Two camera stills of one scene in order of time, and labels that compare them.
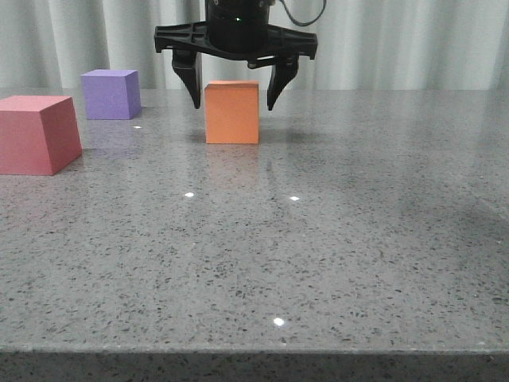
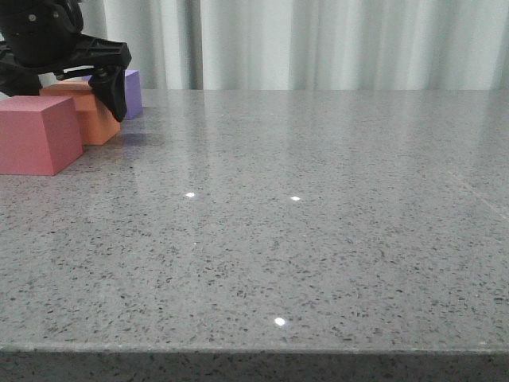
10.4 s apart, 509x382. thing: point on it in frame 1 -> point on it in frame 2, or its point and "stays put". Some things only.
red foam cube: (39, 134) stays put
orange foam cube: (231, 112) -> (98, 122)
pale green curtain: (362, 44) stays put
